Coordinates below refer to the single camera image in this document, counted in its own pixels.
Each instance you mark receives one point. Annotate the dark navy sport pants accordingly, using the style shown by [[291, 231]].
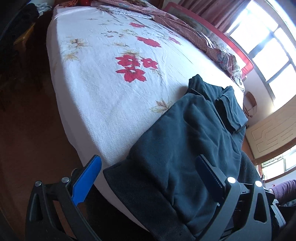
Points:
[[158, 181]]

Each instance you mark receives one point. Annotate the wooden chair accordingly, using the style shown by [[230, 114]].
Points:
[[23, 37]]

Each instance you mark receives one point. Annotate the window with dark frame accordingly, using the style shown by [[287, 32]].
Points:
[[265, 32]]

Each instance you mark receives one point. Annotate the red checked quilt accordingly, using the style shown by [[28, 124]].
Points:
[[225, 60]]

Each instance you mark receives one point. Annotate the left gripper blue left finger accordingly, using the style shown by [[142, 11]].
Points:
[[85, 180]]

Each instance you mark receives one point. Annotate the red round object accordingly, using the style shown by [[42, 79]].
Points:
[[84, 2]]

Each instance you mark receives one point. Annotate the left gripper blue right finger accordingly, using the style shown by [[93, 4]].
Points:
[[212, 177]]

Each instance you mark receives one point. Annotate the white floral bed sheet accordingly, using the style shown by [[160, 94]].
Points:
[[115, 72]]

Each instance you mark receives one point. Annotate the red bed guard rail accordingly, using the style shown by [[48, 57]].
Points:
[[219, 39]]

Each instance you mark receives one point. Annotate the person's grey trouser legs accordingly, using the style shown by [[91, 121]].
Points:
[[247, 172]]

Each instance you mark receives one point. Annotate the pink purple curtain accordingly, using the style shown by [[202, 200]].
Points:
[[220, 13]]

